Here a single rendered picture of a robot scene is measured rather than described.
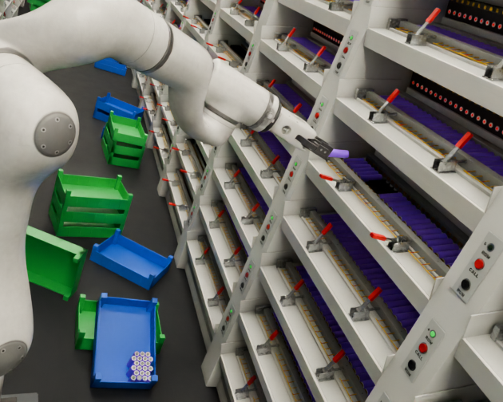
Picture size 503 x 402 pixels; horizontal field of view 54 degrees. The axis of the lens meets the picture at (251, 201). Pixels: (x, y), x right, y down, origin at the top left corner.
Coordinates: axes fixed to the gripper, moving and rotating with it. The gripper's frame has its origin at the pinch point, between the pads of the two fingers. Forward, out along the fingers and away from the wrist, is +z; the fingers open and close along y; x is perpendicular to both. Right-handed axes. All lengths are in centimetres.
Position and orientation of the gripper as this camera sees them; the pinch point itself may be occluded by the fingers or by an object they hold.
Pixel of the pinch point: (320, 147)
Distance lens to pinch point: 113.5
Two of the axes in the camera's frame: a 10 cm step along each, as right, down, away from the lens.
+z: 7.8, 3.9, 4.9
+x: -5.6, 7.8, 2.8
